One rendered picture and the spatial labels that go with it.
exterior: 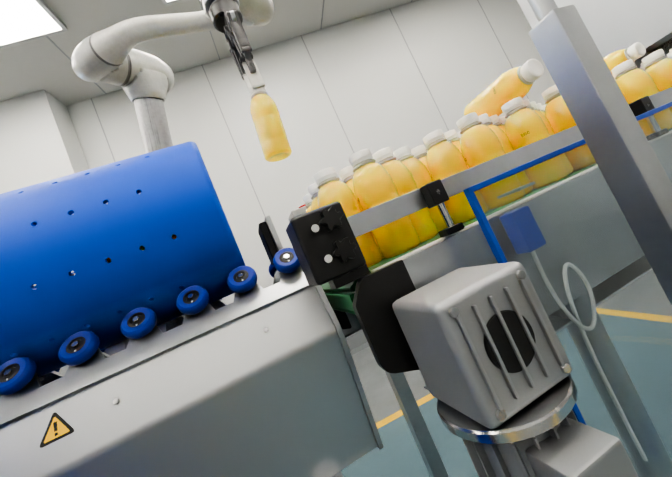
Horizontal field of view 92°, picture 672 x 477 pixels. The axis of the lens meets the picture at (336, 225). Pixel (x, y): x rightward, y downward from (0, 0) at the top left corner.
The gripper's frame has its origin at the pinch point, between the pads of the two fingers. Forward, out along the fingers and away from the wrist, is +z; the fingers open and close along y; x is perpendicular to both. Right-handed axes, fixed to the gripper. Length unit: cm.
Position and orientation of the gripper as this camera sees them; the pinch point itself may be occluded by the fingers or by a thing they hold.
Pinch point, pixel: (253, 80)
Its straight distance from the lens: 88.5
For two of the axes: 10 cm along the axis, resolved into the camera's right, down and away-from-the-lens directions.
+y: 2.4, -2.0, -9.5
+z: 4.0, 9.1, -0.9
